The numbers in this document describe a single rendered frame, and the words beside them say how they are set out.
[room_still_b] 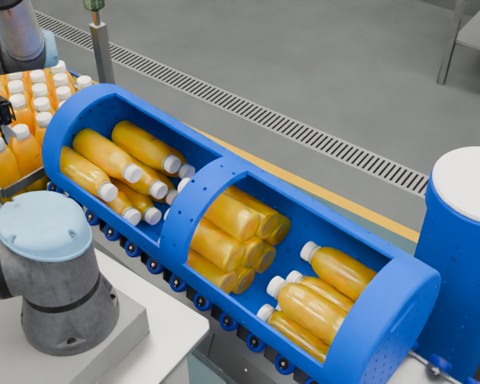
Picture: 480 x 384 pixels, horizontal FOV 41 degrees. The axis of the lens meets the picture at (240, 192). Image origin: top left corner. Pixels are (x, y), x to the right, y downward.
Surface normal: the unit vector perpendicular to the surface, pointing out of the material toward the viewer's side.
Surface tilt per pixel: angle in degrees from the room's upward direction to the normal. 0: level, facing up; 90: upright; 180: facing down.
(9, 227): 7
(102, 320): 72
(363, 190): 0
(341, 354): 63
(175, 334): 0
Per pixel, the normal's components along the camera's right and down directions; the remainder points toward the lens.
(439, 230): -0.88, 0.33
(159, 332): 0.00, -0.73
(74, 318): 0.43, 0.36
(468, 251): -0.44, 0.61
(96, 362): 0.80, 0.40
